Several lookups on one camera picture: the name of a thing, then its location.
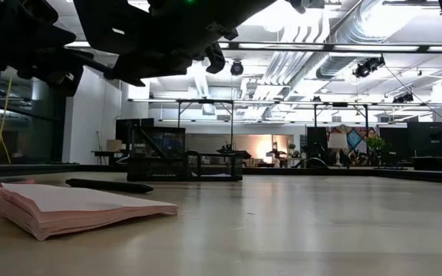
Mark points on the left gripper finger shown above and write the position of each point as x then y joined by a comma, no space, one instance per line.
60,61
69,86

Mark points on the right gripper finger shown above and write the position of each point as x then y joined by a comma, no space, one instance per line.
152,67
109,23

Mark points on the black mesh desk organizer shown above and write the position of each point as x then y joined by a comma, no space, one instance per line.
156,165

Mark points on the pink sticky note pad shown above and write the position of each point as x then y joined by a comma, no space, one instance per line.
71,207

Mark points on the black background robot arm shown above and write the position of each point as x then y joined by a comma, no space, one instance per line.
236,153

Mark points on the black hanging spotlight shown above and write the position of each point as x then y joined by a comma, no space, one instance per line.
367,68
403,98
236,69

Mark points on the black computer monitor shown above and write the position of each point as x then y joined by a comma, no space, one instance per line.
317,140
123,128

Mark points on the dark background table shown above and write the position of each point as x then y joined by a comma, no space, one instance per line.
102,152

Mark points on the brown cardboard box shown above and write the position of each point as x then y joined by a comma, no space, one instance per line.
114,145

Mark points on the white table lamp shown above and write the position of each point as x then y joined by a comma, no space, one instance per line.
338,141

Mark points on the green potted plant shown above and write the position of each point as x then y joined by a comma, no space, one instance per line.
376,145

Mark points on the large black monitor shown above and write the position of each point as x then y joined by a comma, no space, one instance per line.
432,138

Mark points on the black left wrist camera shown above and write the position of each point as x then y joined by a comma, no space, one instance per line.
33,9

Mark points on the black background frame stand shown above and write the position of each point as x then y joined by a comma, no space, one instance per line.
340,104
205,101

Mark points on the black overhead frame bar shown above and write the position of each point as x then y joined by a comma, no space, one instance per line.
320,46

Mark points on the black aluminium table frame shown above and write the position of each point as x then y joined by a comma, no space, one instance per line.
320,171

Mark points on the colourful wall painting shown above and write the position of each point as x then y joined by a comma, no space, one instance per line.
357,138

